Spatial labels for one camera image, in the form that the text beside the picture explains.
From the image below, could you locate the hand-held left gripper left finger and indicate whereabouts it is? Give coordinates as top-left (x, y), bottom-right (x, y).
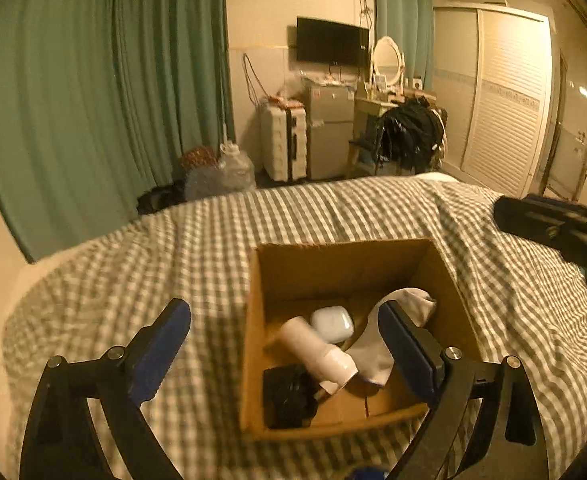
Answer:
top-left (20, 298), bottom-right (192, 480)

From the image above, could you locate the white earbuds case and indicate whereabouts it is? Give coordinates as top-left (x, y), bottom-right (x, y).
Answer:
top-left (309, 305), bottom-right (355, 345)

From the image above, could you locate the wooden chair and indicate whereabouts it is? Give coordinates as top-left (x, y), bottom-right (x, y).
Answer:
top-left (347, 139), bottom-right (375, 179)

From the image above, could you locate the black crumpled pouch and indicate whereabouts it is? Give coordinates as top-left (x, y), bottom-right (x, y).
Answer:
top-left (262, 363), bottom-right (325, 430)

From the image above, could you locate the black bag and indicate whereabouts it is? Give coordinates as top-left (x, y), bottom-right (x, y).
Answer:
top-left (136, 184), bottom-right (187, 215)

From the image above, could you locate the white cylindrical bottle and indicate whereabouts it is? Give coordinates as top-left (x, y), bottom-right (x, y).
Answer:
top-left (278, 315), bottom-right (359, 395)

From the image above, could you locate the oval white-framed mirror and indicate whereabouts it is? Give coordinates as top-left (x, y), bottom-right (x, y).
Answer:
top-left (371, 35), bottom-right (405, 89)

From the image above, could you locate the white louvered wardrobe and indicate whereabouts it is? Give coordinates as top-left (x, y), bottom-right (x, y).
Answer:
top-left (432, 3), bottom-right (562, 197)

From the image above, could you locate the pile of black clothes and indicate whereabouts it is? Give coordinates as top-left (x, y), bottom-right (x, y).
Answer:
top-left (368, 97), bottom-right (447, 177)

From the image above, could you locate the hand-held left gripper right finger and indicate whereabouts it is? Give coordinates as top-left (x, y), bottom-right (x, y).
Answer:
top-left (377, 302), bottom-right (547, 480)

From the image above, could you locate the looped wall cable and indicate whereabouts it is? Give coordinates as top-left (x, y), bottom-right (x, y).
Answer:
top-left (242, 52), bottom-right (270, 107)

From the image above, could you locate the white hard-shell suitcase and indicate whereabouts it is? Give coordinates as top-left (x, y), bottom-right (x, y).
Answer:
top-left (258, 101), bottom-right (309, 184)

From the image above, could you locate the white sock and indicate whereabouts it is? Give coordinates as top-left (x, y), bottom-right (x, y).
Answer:
top-left (345, 287), bottom-right (439, 387)

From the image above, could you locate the cream dressing table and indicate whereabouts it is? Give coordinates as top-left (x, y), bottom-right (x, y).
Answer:
top-left (349, 87), bottom-right (437, 131)

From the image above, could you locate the silver mini fridge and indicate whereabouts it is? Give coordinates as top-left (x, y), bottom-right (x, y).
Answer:
top-left (301, 79), bottom-right (357, 181)

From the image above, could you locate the black wall television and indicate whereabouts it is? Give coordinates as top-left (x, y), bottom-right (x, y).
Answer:
top-left (296, 16), bottom-right (371, 69)

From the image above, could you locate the brown cardboard box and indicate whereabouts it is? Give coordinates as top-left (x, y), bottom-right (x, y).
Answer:
top-left (238, 238), bottom-right (485, 442)

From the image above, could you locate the clear plastic bag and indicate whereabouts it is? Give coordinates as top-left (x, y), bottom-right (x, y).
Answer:
top-left (184, 164), bottom-right (224, 201)

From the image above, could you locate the white metal rack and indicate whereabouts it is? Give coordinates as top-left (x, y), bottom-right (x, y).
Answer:
top-left (542, 129), bottom-right (587, 207)

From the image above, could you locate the wide green curtain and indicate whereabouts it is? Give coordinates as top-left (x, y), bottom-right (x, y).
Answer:
top-left (0, 0), bottom-right (237, 264)

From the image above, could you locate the green checkered blanket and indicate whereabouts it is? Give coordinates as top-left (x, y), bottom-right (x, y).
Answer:
top-left (0, 172), bottom-right (587, 480)

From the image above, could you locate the narrow green curtain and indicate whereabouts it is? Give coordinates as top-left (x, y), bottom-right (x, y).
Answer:
top-left (372, 0), bottom-right (435, 93)

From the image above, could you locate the clear water jug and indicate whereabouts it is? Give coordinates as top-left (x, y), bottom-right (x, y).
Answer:
top-left (216, 142), bottom-right (257, 194)

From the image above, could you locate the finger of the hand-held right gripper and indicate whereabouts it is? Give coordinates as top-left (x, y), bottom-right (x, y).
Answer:
top-left (493, 194), bottom-right (587, 275)

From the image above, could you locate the brown patterned bag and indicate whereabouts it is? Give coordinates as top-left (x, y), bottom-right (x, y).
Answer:
top-left (180, 145), bottom-right (219, 171)

